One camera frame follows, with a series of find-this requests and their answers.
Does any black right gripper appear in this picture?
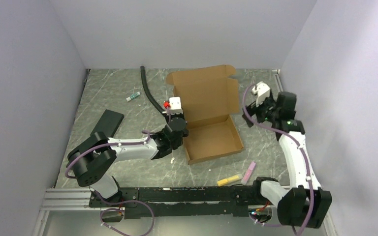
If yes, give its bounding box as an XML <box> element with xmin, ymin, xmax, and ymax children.
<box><xmin>242</xmin><ymin>93</ymin><xmax>279</xmax><ymax>127</ymax></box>

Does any brown cardboard box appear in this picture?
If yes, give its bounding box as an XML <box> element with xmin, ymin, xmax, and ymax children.
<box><xmin>165</xmin><ymin>64</ymin><xmax>244</xmax><ymax>165</ymax></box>

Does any pink highlighter marker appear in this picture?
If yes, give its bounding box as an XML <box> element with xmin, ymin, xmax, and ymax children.
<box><xmin>240</xmin><ymin>161</ymin><xmax>256</xmax><ymax>185</ymax></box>

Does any yellow highlighter marker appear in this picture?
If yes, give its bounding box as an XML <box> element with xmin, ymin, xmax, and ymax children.
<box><xmin>217</xmin><ymin>174</ymin><xmax>243</xmax><ymax>187</ymax></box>

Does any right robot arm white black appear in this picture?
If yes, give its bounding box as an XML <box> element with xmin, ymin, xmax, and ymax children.
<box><xmin>243</xmin><ymin>91</ymin><xmax>332</xmax><ymax>235</ymax></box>

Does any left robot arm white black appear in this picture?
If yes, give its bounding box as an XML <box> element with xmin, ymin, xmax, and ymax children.
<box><xmin>64</xmin><ymin>117</ymin><xmax>189</xmax><ymax>207</ymax></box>

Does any black flat rectangular block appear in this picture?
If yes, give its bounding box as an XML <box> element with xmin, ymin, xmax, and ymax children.
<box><xmin>90</xmin><ymin>109</ymin><xmax>125</xmax><ymax>137</ymax></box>

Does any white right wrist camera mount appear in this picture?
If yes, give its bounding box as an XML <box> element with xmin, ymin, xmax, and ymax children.
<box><xmin>251</xmin><ymin>81</ymin><xmax>271</xmax><ymax>107</ymax></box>

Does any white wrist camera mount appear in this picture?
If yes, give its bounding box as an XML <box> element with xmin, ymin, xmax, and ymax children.
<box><xmin>251</xmin><ymin>81</ymin><xmax>271</xmax><ymax>107</ymax></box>
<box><xmin>163</xmin><ymin>97</ymin><xmax>183</xmax><ymax>114</ymax></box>

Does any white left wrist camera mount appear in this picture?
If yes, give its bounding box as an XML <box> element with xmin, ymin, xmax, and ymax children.
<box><xmin>163</xmin><ymin>97</ymin><xmax>183</xmax><ymax>114</ymax></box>

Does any black rubber hose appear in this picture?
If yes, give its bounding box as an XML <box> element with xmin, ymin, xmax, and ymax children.
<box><xmin>139</xmin><ymin>66</ymin><xmax>165</xmax><ymax>115</ymax></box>

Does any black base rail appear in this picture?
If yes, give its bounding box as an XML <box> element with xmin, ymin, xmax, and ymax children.
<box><xmin>89</xmin><ymin>184</ymin><xmax>267</xmax><ymax>219</ymax></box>

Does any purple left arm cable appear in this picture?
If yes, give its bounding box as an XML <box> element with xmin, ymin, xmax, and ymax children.
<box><xmin>65</xmin><ymin>109</ymin><xmax>156</xmax><ymax>236</ymax></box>

